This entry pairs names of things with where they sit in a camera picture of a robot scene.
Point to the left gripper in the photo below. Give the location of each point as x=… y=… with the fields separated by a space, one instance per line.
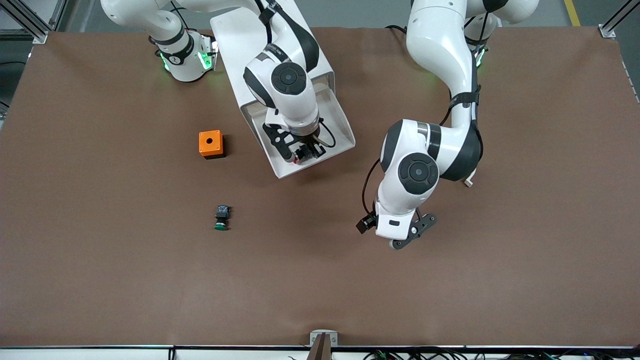
x=368 y=223

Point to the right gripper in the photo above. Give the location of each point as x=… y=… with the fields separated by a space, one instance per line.
x=306 y=146

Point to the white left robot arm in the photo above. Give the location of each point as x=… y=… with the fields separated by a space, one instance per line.
x=435 y=50

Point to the grey metal bracket plate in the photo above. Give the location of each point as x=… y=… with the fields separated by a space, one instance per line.
x=334 y=339

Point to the white curved bracket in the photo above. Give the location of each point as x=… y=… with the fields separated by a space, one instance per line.
x=468 y=182

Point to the brown table cover sheet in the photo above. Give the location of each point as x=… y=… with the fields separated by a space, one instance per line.
x=320 y=280

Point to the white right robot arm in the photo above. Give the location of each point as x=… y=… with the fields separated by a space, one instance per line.
x=300 y=107

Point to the green push button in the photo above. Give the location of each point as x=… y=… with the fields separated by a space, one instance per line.
x=222 y=216

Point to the orange button enclosure box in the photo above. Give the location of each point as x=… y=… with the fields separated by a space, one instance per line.
x=215 y=148

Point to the dark tapered bar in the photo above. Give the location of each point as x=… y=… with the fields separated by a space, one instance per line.
x=320 y=352

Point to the aluminium frame profile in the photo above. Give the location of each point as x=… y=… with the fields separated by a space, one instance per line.
x=42 y=36
x=607 y=31

